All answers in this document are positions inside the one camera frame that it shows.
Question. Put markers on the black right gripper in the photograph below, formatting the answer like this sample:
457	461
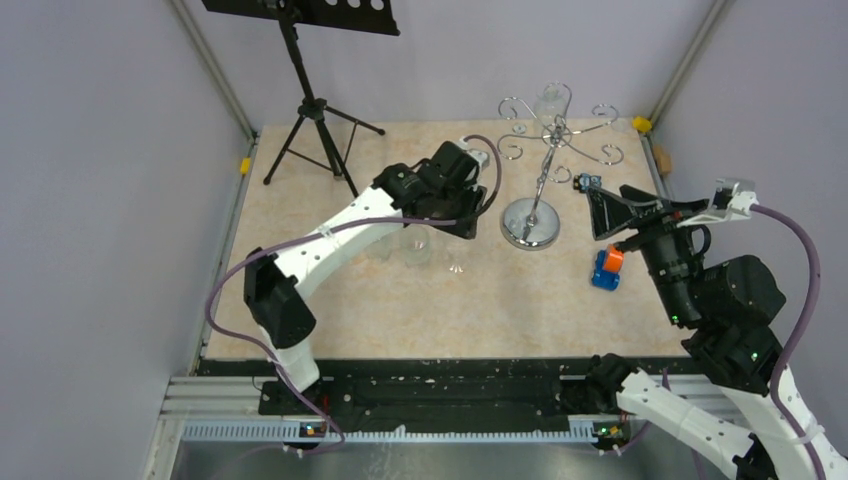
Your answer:
609	212

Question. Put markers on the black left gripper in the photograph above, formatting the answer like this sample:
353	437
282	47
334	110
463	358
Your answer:
465	224

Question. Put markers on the ribbed clear wine glass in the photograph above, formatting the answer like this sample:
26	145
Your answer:
382	249

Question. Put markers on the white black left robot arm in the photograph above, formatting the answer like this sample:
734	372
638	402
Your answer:
442	191

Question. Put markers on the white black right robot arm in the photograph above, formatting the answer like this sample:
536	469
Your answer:
729	309

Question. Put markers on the chrome wine glass rack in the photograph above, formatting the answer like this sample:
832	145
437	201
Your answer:
531	223

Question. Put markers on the blue owl eraser toy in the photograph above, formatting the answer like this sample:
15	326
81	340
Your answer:
585	181

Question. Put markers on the blue orange toy truck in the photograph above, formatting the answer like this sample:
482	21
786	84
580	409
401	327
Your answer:
607	268

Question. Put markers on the yellow corner clamp right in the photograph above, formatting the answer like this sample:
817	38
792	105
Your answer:
642	124

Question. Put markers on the black music stand tripod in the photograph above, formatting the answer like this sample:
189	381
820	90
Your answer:
374	17

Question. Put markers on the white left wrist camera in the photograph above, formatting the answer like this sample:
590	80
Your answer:
481	157

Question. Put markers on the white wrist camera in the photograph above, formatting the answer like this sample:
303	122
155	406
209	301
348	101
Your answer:
481	157
732	201

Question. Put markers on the wooden block at wall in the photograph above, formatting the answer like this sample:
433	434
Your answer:
663	160

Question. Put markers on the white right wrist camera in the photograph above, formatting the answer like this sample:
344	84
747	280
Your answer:
732	201

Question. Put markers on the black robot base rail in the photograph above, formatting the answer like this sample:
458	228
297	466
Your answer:
358	401

